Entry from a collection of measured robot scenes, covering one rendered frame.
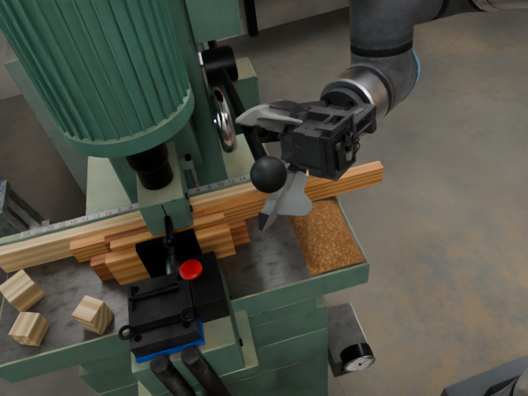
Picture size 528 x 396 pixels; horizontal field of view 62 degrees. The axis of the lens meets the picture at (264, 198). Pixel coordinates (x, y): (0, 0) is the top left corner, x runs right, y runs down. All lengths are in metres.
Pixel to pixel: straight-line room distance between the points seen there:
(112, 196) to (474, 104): 2.01
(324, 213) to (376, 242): 1.14
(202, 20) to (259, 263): 0.40
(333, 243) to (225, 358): 0.24
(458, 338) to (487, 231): 0.50
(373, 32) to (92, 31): 0.37
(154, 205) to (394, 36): 0.42
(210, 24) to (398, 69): 0.30
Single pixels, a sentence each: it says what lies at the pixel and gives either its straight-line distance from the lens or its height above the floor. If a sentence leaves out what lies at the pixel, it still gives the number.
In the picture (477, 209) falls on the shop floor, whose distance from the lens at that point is 2.06.
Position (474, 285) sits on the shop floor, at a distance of 1.83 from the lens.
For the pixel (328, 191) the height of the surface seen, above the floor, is 0.92.
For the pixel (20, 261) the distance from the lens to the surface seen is 0.87.
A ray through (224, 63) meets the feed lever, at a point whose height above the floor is 1.14.
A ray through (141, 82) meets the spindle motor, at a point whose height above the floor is 1.25.
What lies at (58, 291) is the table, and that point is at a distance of 0.82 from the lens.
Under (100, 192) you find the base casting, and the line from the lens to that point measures 1.09.
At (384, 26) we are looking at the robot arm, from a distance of 0.66.
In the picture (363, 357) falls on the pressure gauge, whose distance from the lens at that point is 0.88.
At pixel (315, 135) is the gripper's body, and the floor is 1.16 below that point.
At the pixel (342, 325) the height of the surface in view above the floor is 0.62.
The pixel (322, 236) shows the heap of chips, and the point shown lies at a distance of 0.71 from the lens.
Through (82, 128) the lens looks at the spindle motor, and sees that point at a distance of 0.55.
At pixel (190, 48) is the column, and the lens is 0.78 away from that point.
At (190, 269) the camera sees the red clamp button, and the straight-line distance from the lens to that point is 0.59.
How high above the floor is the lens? 1.50
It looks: 48 degrees down
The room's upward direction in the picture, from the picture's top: 10 degrees counter-clockwise
